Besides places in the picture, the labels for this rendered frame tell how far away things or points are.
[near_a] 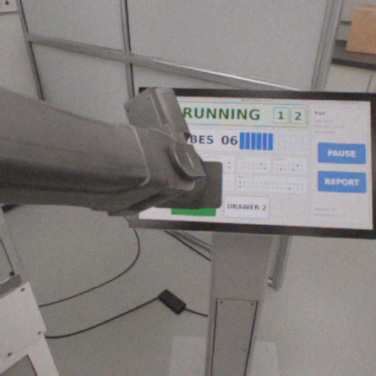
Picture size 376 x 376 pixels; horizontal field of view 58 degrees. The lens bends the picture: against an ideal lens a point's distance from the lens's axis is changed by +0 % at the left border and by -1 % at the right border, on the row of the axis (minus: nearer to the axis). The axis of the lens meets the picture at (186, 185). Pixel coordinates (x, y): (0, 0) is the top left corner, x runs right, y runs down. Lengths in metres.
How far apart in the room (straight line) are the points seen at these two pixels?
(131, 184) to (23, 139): 0.09
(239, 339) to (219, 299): 0.20
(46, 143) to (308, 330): 1.69
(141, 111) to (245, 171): 0.39
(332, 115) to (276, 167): 0.16
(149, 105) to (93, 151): 0.16
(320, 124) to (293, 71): 0.62
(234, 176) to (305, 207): 0.16
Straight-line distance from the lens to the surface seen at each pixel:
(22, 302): 0.72
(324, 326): 1.85
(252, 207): 0.72
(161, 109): 0.38
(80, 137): 0.22
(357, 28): 2.90
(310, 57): 1.35
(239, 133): 0.74
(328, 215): 0.75
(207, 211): 0.71
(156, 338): 1.70
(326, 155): 0.77
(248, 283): 0.99
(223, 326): 1.14
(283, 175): 0.74
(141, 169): 0.25
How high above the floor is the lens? 1.42
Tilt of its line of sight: 33 degrees down
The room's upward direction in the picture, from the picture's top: straight up
